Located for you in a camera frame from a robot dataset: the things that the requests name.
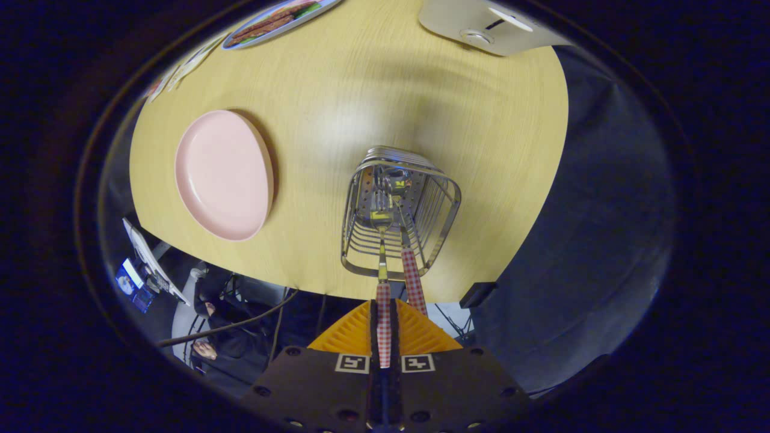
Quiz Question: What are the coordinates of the white square coaster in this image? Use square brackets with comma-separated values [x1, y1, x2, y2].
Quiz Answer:
[147, 63, 181, 103]

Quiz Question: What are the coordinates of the white flat panel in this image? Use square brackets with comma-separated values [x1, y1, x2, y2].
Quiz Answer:
[122, 218, 192, 307]

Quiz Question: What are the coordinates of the pink plate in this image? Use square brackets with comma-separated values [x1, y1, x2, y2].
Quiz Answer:
[174, 109, 276, 242]

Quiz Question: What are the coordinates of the white toaster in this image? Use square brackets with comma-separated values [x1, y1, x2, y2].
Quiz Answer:
[418, 0, 572, 57]

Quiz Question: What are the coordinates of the brown sausage strip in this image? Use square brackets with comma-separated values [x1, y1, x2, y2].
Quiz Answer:
[227, 18, 295, 48]
[241, 5, 301, 31]

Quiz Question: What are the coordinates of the metal wire cutlery basket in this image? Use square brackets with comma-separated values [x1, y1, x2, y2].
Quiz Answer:
[340, 146, 463, 280]

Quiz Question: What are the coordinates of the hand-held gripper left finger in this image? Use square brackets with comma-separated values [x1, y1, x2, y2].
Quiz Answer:
[241, 299, 386, 433]

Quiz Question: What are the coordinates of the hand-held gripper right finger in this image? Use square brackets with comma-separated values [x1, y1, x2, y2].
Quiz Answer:
[385, 299, 531, 433]

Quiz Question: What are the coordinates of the white divided tray with grains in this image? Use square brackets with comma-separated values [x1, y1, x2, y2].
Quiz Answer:
[165, 33, 229, 92]

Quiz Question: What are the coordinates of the fork with checked handle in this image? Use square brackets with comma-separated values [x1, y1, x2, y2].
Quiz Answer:
[370, 174, 395, 369]

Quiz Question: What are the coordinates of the blue plate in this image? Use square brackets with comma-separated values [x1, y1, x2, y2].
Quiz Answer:
[221, 0, 343, 51]

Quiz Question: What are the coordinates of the spoon with checked handle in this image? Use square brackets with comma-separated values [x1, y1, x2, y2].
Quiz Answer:
[385, 168, 428, 316]

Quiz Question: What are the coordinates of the blue lit screen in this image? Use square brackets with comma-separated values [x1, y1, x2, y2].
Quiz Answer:
[114, 259, 157, 315]

